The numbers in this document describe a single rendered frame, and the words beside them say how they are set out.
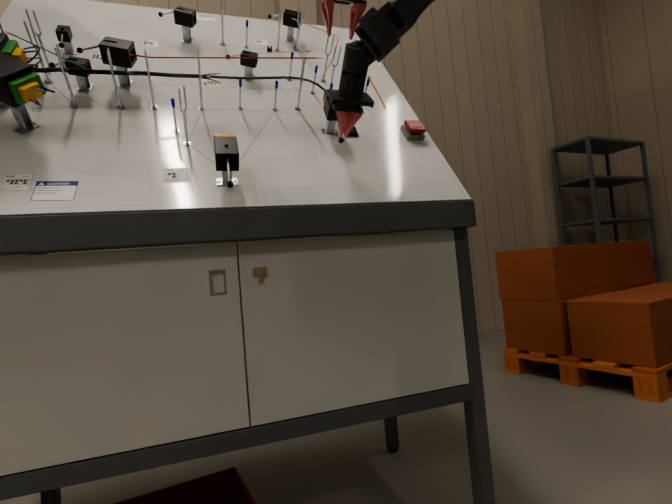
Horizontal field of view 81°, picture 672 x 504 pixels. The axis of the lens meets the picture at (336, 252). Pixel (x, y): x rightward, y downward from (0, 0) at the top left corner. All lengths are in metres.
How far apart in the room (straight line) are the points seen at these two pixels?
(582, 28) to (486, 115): 2.14
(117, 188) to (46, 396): 0.42
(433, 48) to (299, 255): 3.69
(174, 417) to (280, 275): 0.36
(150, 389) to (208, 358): 0.12
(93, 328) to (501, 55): 4.69
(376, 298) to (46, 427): 0.70
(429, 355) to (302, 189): 0.51
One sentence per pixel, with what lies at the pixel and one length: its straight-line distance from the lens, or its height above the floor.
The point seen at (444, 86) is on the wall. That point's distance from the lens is 4.32.
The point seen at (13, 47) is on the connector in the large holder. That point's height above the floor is 1.24.
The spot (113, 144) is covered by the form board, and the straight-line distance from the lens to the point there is 1.05.
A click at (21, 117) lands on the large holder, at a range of 1.11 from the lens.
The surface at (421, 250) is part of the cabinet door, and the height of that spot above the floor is 0.75.
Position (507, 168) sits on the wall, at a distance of 4.58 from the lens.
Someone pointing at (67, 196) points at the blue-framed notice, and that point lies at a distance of 0.93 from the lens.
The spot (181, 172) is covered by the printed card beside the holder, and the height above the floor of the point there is 0.96.
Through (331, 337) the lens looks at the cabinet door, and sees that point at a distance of 0.93.
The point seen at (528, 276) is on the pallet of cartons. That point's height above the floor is 0.59.
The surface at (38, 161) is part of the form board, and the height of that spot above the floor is 0.99.
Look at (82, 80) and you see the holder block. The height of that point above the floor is 1.24.
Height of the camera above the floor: 0.72
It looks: 3 degrees up
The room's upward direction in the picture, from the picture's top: 5 degrees counter-clockwise
